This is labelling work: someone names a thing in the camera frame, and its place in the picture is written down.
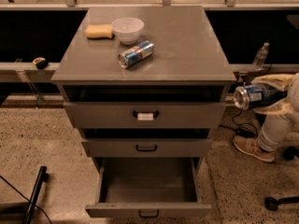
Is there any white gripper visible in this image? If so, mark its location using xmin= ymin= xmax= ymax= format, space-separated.
xmin=251 ymin=74 xmax=299 ymax=122

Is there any blue pepsi can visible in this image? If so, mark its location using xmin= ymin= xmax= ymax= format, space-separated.
xmin=233 ymin=84 xmax=287 ymax=110

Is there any grey drawer cabinet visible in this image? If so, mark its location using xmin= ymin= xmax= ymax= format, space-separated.
xmin=50 ymin=5 xmax=237 ymax=219

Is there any red bull can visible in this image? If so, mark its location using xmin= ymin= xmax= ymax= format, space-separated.
xmin=118 ymin=41 xmax=154 ymax=69

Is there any middle grey drawer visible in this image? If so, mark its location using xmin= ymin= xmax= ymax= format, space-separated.
xmin=81 ymin=138 xmax=211 ymax=158

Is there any grey drawer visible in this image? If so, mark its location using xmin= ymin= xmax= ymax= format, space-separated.
xmin=81 ymin=138 xmax=211 ymax=158
xmin=64 ymin=102 xmax=225 ymax=129
xmin=86 ymin=158 xmax=211 ymax=218

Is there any top grey drawer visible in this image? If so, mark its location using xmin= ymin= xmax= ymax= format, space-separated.
xmin=64 ymin=102 xmax=225 ymax=129

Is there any bottom grey drawer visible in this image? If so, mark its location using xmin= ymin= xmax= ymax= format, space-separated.
xmin=86 ymin=158 xmax=211 ymax=218

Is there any person leg in light trousers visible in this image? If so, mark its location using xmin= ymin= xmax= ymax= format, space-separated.
xmin=257 ymin=112 xmax=299 ymax=152

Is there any black tripod leg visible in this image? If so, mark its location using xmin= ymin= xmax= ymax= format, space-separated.
xmin=237 ymin=72 xmax=254 ymax=85

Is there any clear water bottle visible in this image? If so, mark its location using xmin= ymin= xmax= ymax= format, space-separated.
xmin=252 ymin=42 xmax=269 ymax=71

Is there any brown shoe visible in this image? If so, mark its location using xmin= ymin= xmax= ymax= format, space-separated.
xmin=233 ymin=135 xmax=275 ymax=162

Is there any white bowl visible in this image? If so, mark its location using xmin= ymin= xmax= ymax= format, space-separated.
xmin=111 ymin=17 xmax=144 ymax=45

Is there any yellow sponge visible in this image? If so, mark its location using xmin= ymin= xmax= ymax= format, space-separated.
xmin=85 ymin=24 xmax=113 ymax=39

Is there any black yellow tape measure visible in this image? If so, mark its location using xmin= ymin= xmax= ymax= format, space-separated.
xmin=33 ymin=57 xmax=49 ymax=70

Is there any black stand leg left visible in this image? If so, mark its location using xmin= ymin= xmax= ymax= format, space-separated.
xmin=22 ymin=166 xmax=49 ymax=224

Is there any black power adapter with cable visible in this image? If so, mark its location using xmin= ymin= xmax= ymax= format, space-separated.
xmin=218 ymin=63 xmax=273 ymax=139

